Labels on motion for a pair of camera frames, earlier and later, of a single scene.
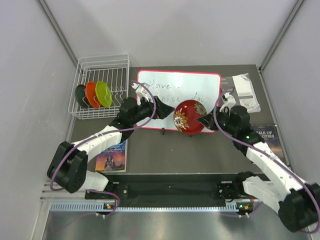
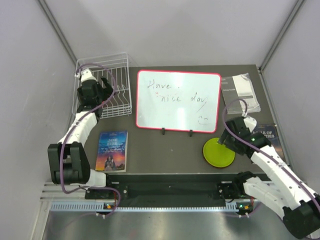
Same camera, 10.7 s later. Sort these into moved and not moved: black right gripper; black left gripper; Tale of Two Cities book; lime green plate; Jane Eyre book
Moved: black right gripper; lime green plate; black left gripper
Not moved: Jane Eyre book; Tale of Two Cities book
